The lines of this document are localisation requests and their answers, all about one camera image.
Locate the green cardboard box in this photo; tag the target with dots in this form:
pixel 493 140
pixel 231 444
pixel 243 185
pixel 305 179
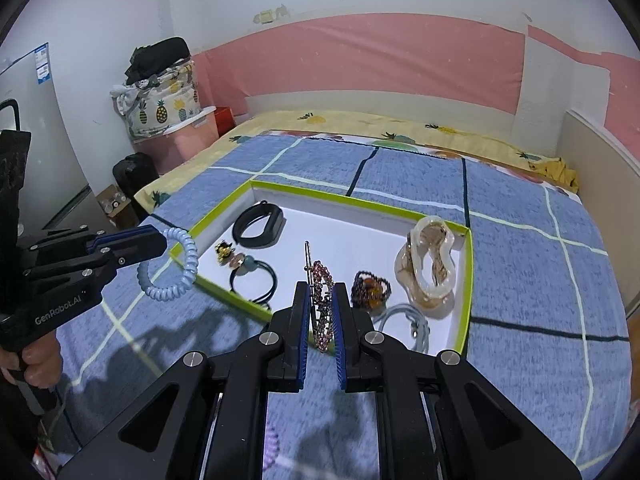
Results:
pixel 350 240

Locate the black wristband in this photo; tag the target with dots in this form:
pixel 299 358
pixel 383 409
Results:
pixel 260 225

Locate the pink storage box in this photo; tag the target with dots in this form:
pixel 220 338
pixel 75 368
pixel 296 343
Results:
pixel 185 142

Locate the pink rhinestone hair clip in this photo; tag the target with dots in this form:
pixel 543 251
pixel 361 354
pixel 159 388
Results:
pixel 322 280

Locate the yellow crumpled cloth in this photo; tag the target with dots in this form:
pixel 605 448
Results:
pixel 557 172

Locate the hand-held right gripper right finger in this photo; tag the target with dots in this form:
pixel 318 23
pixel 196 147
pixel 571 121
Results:
pixel 340 340

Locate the person's left hand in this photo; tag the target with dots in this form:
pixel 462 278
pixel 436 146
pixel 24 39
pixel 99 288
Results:
pixel 40 365

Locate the pineapple print fabric bag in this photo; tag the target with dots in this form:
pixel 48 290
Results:
pixel 155 105

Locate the pink translucent hair claw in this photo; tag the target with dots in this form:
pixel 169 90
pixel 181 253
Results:
pixel 415 280

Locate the grey refrigerator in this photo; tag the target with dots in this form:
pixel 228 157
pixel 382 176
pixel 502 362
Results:
pixel 35 145

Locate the cardboard box with bottles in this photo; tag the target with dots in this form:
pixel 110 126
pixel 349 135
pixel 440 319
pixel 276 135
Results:
pixel 117 207

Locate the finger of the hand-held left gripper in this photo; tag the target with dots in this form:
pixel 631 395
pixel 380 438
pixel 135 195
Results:
pixel 125 237
pixel 135 256

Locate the black bag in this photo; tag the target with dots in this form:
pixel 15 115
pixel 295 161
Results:
pixel 157 57

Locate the yellow pineapple bed sheet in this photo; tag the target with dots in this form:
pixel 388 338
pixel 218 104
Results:
pixel 350 122

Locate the red box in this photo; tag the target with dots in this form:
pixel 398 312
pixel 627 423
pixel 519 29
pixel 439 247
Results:
pixel 225 120

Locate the black suitcase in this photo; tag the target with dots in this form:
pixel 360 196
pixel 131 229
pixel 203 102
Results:
pixel 132 175

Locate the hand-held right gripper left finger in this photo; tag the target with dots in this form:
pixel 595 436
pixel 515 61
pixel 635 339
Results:
pixel 302 340

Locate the gold bee hair clip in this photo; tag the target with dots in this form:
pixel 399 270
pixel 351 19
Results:
pixel 224 251

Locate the blue checked blanket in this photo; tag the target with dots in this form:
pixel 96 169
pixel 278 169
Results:
pixel 525 280

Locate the beige bed board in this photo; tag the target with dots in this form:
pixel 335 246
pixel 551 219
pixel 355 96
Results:
pixel 605 185

